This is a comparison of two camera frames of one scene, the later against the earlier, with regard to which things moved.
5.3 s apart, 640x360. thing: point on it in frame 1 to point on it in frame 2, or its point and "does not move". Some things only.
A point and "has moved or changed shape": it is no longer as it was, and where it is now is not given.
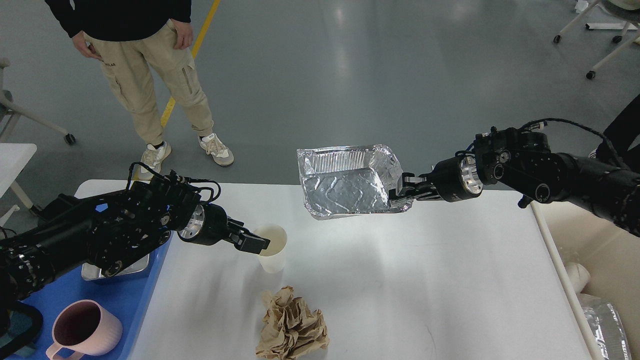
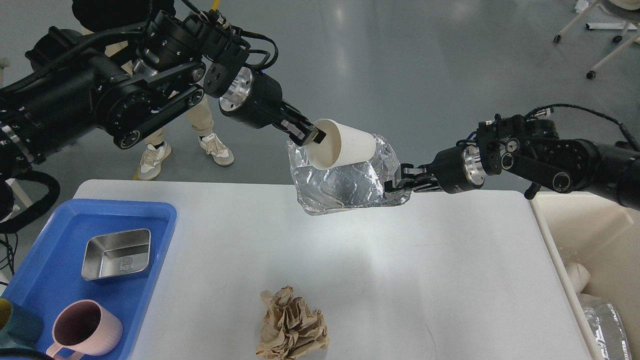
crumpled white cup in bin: x=579 y=275 does not move
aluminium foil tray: x=349 y=180 has moved or changed shape
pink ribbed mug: x=85 y=326 does not move
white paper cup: x=272 y=259 to x=342 y=146
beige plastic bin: x=610 y=253 does not move
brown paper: x=291 y=331 does not move
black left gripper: x=208 y=225 to x=255 y=99
